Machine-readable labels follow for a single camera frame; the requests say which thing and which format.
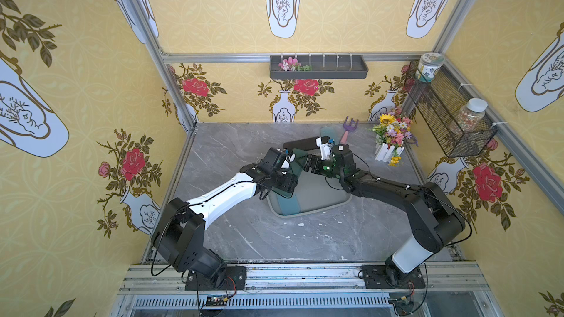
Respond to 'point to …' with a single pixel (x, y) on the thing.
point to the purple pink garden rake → (348, 128)
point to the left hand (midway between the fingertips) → (282, 176)
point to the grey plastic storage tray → (316, 194)
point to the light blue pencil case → (330, 132)
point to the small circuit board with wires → (216, 301)
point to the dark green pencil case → (296, 164)
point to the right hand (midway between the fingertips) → (306, 156)
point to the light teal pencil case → (288, 206)
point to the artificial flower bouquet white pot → (391, 133)
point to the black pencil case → (305, 144)
